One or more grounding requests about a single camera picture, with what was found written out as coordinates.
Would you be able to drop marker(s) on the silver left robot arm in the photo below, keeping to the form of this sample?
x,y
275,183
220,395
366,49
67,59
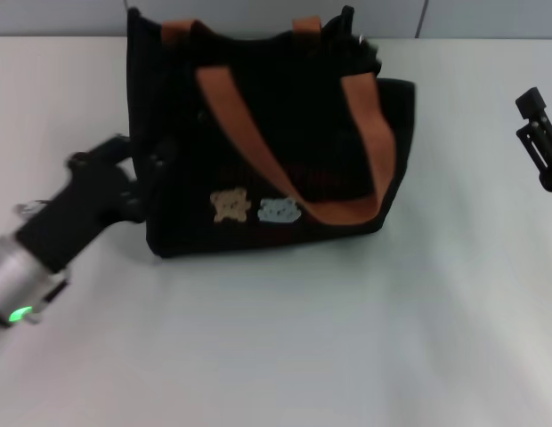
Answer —
x,y
13,276

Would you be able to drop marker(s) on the silver zipper pull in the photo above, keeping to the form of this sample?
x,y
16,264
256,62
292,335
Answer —
x,y
361,40

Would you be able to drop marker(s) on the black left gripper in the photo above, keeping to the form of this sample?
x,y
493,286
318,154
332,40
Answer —
x,y
84,200

